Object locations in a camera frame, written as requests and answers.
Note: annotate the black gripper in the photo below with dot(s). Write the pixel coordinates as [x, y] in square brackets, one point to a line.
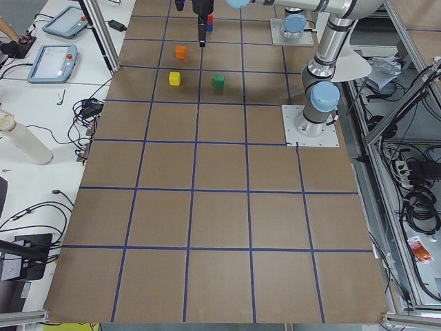
[200, 7]

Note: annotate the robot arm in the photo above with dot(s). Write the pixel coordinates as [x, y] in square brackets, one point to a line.
[295, 24]
[322, 96]

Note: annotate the orange wooden block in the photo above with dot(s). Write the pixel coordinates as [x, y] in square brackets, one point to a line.
[181, 52]

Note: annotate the green wooden block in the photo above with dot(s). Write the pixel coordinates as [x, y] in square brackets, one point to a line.
[219, 81]

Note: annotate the yellow wooden block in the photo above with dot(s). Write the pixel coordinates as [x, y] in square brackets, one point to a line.
[174, 78]

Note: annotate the black power adapter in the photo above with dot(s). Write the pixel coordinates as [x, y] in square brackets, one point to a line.
[116, 25]

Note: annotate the far teach pendant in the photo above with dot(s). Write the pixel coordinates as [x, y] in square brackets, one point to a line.
[67, 24]

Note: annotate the teach pendant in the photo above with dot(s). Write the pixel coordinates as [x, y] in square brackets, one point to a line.
[53, 64]
[67, 24]

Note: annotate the near teach pendant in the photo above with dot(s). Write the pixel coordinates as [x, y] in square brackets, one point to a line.
[53, 64]

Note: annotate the hex key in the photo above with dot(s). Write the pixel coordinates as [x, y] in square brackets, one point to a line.
[61, 98]

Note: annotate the white cylinder bottle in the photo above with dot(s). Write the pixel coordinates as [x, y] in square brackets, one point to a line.
[23, 139]

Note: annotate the black monitor stand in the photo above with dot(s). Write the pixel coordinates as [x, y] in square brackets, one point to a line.
[25, 258]

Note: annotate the red snack packet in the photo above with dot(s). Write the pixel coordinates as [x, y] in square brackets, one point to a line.
[420, 252]

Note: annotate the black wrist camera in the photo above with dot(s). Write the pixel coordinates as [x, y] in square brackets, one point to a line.
[179, 4]

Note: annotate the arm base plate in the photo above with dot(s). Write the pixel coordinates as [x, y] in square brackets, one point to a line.
[282, 38]
[300, 133]

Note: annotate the aluminium frame post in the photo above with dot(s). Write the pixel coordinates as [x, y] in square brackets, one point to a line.
[101, 34]

